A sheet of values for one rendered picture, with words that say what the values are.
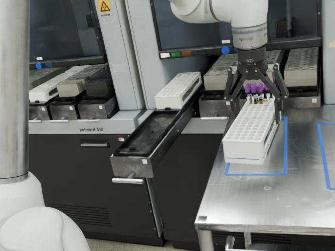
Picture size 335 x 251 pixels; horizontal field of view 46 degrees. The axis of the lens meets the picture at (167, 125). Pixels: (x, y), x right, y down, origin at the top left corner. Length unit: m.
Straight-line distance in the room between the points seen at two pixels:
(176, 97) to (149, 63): 0.27
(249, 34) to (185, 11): 0.18
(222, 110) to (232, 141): 0.53
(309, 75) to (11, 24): 1.06
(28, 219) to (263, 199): 0.48
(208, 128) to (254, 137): 0.58
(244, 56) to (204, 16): 0.15
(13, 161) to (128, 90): 1.00
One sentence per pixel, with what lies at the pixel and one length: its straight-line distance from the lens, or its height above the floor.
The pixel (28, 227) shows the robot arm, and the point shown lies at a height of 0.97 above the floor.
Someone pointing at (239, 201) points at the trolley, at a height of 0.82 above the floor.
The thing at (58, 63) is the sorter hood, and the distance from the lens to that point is 1.85.
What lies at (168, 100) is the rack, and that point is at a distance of 1.46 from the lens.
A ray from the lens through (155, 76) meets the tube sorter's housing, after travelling 1.66.
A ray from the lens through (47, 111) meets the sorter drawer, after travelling 1.90.
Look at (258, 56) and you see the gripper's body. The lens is 1.07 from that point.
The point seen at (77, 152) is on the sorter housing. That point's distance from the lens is 1.91.
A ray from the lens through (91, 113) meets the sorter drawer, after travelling 1.76.
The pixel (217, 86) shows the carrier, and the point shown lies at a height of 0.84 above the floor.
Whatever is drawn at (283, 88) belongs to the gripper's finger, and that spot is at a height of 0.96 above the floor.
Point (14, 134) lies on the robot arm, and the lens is 0.81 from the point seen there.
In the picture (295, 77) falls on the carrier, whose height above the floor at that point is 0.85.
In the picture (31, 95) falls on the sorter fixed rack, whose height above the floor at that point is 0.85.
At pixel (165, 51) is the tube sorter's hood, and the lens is 1.59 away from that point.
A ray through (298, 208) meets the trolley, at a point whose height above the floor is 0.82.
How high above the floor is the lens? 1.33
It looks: 22 degrees down
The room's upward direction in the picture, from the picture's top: 10 degrees counter-clockwise
